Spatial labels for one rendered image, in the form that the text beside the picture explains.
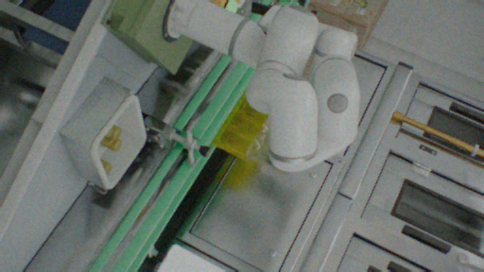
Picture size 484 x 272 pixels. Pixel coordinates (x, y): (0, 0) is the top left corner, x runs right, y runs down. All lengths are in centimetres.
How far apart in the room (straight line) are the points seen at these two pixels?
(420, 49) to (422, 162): 446
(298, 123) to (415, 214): 91
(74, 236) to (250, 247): 49
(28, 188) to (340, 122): 68
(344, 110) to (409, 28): 542
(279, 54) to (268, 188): 67
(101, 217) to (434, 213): 99
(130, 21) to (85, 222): 54
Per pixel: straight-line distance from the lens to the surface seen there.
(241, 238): 155
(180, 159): 147
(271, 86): 88
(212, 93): 147
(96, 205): 142
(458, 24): 665
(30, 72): 198
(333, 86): 96
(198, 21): 121
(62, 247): 140
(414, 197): 176
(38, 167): 123
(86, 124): 121
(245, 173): 164
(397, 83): 192
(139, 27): 114
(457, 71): 618
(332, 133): 99
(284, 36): 103
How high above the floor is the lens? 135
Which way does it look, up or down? 12 degrees down
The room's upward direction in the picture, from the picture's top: 115 degrees clockwise
